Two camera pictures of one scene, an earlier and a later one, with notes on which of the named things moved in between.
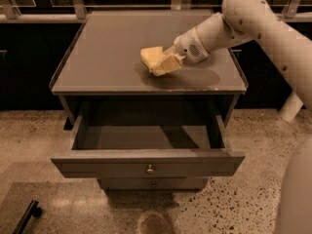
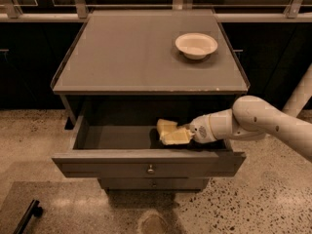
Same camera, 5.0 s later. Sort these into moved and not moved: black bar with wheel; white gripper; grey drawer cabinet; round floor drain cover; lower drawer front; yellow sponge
Moved: yellow sponge; white gripper
Not moved: grey drawer cabinet; lower drawer front; black bar with wheel; round floor drain cover
